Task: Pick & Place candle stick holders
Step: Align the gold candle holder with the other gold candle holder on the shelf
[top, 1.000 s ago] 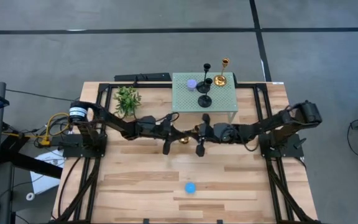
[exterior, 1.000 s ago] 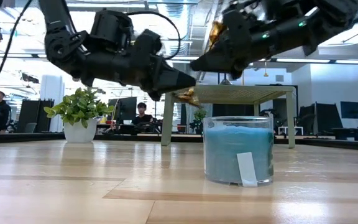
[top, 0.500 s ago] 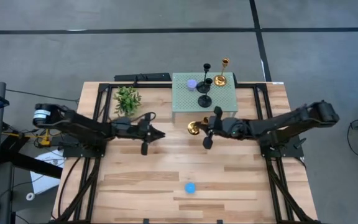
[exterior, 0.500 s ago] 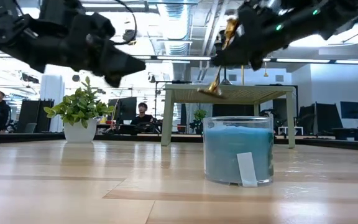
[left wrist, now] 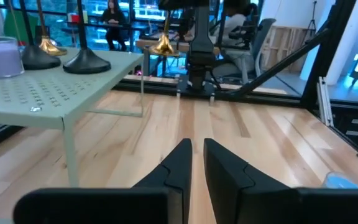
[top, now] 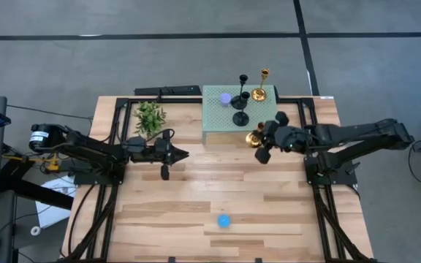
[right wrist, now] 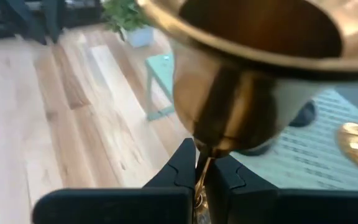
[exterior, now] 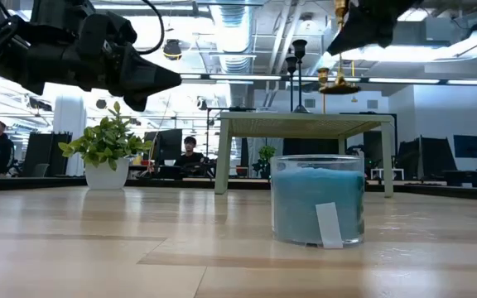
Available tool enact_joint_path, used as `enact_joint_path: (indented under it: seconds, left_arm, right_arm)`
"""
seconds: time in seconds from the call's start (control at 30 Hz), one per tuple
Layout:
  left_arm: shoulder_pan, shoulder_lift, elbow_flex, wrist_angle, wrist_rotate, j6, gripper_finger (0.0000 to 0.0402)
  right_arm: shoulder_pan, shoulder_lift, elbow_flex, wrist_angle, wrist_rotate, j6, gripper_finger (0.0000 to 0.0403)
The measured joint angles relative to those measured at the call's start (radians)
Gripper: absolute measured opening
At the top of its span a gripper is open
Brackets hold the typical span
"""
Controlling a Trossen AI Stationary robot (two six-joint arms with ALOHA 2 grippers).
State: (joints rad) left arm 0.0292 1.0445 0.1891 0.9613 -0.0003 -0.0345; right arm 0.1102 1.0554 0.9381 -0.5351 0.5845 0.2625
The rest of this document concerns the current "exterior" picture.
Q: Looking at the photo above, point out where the green perforated metal shelf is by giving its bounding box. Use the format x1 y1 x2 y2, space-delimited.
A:
214 111 396 199

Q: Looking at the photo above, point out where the black candlestick holder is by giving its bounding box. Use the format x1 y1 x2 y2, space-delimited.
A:
284 55 299 113
291 39 311 114

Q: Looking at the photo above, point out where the silver ventilation duct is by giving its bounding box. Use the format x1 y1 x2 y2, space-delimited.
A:
210 0 260 75

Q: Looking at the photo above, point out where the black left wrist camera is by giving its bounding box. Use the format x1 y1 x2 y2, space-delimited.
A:
31 0 97 26

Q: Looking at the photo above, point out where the black computer monitor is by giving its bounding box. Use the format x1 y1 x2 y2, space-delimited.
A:
143 128 184 162

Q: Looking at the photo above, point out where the black partition panel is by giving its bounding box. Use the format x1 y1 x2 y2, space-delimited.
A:
25 132 73 177

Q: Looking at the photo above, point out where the blue candle in glass jar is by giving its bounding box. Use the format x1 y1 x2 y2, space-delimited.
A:
270 155 366 250

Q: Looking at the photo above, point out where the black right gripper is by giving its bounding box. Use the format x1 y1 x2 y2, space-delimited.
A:
327 0 425 57

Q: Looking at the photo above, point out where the blue wall screen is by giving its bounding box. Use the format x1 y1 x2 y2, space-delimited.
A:
453 134 477 159

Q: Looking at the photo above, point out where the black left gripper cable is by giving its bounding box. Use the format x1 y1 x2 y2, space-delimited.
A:
137 0 166 56

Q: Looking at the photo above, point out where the small dark potted plant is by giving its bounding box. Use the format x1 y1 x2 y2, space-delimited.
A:
251 145 277 180

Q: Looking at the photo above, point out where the green plant in white pot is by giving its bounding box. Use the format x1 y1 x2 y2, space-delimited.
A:
58 101 155 191

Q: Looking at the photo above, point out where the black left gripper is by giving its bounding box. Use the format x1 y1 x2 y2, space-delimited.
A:
22 12 183 113

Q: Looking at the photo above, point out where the black angled panel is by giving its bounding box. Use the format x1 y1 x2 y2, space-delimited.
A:
397 136 457 169

